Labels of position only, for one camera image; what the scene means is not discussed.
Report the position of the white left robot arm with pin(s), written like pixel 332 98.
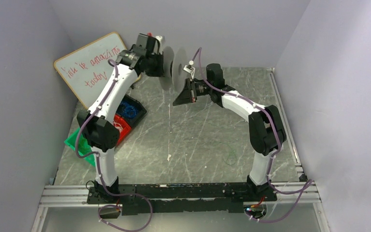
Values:
pixel 96 124

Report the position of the red storage bin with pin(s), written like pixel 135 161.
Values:
pixel 123 127

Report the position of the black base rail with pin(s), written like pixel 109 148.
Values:
pixel 134 199

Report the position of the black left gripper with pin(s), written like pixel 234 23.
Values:
pixel 159 65

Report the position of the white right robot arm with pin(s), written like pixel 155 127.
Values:
pixel 266 130

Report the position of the whiteboard with red writing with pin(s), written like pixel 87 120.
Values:
pixel 86 70

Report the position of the black storage bin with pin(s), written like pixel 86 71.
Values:
pixel 131 110

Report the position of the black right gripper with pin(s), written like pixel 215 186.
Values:
pixel 191 91

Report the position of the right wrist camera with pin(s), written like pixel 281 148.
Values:
pixel 189 68

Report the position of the white perforated filament spool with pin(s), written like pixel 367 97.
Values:
pixel 173 67

